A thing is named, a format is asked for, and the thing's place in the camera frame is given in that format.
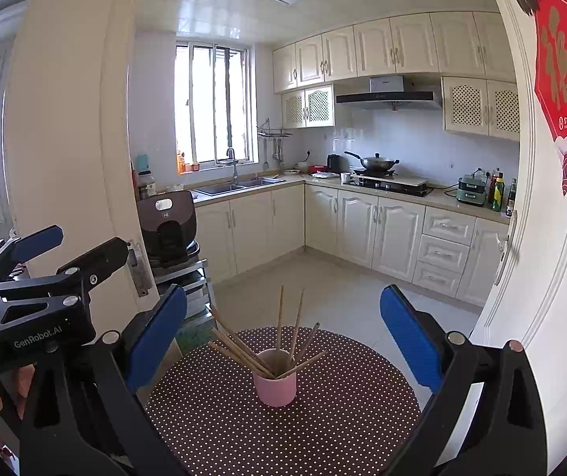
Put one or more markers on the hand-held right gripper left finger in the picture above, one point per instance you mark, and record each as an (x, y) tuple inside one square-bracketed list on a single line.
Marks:
[(157, 337)]

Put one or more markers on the pile of wooden chopsticks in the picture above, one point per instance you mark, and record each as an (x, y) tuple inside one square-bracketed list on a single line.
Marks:
[(241, 352)]

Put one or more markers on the white bowl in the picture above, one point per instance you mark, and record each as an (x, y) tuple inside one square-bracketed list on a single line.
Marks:
[(302, 166)]

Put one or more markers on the gas stove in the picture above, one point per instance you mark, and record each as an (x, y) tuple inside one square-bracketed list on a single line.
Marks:
[(387, 183)]

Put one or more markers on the steel wok with lid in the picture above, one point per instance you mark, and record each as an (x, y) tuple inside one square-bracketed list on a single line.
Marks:
[(377, 162)]

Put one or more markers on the black range hood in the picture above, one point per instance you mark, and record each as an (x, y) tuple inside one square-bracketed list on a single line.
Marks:
[(387, 96)]

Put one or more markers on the red container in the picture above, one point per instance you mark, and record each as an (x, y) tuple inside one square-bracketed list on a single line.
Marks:
[(319, 168)]

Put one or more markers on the chrome faucet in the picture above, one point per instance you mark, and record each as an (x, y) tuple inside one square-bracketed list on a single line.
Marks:
[(233, 163)]

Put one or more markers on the cream lower cabinets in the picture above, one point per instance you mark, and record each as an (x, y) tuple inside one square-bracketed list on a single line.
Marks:
[(358, 228)]

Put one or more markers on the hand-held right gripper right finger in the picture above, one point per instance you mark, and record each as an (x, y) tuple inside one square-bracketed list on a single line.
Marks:
[(410, 337)]

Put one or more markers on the wall utensil rack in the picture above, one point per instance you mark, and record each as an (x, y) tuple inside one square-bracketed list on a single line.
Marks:
[(273, 134)]

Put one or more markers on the wide cream lattice cabinet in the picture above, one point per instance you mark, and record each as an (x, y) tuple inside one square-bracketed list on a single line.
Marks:
[(479, 106)]

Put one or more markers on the white plate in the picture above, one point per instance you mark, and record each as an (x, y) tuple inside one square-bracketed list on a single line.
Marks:
[(325, 175)]

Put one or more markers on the white counter cup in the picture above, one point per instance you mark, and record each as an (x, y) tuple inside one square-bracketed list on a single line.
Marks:
[(346, 178)]

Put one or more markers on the green toaster appliance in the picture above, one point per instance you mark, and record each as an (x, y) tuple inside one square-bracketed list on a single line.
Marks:
[(472, 191)]

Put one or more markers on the metal door strike plate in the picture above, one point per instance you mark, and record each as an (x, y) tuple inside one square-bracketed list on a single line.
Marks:
[(140, 267)]

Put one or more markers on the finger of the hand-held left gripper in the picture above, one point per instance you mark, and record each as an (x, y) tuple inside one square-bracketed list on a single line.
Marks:
[(105, 260), (38, 242)]

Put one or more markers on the orange bottle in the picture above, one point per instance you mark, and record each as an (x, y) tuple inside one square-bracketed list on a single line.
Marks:
[(181, 162)]

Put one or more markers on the pink cup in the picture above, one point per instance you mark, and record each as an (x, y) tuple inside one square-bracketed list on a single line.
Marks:
[(273, 386)]

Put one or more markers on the black kettle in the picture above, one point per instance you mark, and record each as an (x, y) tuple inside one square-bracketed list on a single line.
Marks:
[(334, 163)]

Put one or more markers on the metal shelf rack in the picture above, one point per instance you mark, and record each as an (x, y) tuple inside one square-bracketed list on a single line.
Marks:
[(192, 287)]

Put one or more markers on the white door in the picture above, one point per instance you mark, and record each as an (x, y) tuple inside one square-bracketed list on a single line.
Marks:
[(541, 282)]

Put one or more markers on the row of condiment bottles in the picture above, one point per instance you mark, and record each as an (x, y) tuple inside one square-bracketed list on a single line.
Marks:
[(499, 196)]

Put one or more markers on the kitchen window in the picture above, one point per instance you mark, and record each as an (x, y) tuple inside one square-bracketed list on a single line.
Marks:
[(204, 104)]

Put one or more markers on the steel sink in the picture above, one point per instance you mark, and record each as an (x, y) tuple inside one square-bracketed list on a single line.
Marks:
[(234, 187)]

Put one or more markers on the small cream lattice cabinet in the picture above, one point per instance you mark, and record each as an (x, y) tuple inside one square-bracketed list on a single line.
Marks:
[(308, 106)]

